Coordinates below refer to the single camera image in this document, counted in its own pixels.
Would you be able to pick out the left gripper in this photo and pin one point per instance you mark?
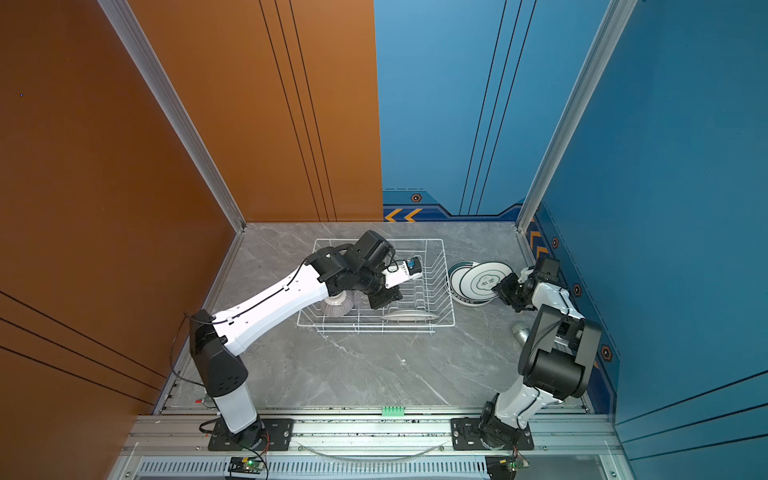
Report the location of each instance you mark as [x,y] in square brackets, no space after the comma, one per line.
[391,295]

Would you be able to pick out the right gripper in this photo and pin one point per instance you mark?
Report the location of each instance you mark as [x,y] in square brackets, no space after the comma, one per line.
[504,289]

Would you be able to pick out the white plate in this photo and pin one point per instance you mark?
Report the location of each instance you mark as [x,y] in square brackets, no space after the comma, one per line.
[478,281]
[413,316]

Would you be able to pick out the green rimmed plate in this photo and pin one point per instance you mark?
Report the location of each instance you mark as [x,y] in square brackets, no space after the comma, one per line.
[455,279]
[459,291]
[456,272]

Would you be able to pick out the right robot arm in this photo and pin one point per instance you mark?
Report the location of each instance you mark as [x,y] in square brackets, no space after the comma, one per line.
[556,360]

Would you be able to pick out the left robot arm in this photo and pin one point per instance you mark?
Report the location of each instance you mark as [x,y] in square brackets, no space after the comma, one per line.
[331,275]

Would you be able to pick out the silver microphone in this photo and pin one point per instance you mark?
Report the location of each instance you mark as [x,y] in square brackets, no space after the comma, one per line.
[520,332]

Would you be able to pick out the white ribbed bowl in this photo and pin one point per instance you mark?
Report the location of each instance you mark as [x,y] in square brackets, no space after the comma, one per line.
[336,307]

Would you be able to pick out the green terminal connector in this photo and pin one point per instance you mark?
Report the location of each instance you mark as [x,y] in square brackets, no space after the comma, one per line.
[392,411]

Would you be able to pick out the right circuit board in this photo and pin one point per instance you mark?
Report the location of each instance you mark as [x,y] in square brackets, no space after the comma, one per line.
[502,468]

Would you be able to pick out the circuit board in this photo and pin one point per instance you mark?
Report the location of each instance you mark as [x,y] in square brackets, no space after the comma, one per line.
[249,467]
[502,468]

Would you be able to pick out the left circuit board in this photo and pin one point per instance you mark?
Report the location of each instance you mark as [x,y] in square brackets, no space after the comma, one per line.
[249,467]

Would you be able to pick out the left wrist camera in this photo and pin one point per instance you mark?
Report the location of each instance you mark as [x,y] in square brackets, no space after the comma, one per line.
[402,271]

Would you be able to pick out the white wire dish rack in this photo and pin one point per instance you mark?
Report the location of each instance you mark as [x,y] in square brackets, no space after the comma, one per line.
[426,304]

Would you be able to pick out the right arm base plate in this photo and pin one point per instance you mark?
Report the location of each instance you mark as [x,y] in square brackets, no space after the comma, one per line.
[469,434]

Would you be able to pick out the aluminium front rail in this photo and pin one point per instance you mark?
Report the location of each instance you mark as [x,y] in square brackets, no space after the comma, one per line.
[374,435]

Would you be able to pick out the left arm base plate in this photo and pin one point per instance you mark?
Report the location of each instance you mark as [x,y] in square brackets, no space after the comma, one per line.
[265,435]

